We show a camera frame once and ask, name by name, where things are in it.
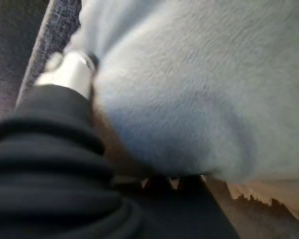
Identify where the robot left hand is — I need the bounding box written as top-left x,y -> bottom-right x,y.
0,48 -> 240,239

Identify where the white fringed cushion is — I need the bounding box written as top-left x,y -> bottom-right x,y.
74,0 -> 299,200

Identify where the grey fabric tub armchair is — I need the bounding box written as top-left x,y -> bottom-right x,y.
0,0 -> 82,125

